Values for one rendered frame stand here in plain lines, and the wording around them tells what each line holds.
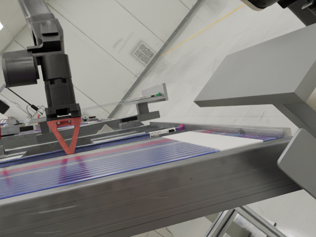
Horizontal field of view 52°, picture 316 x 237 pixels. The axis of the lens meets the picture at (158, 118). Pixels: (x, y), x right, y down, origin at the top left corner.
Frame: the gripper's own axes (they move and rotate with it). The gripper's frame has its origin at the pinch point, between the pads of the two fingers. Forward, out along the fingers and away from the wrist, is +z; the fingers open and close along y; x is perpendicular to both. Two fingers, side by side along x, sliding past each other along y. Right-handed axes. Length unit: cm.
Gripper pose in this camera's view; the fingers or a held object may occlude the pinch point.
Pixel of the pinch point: (69, 149)
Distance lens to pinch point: 70.9
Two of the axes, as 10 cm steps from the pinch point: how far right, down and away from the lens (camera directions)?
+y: 2.7, 0.0, -9.6
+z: 1.6, 9.9, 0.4
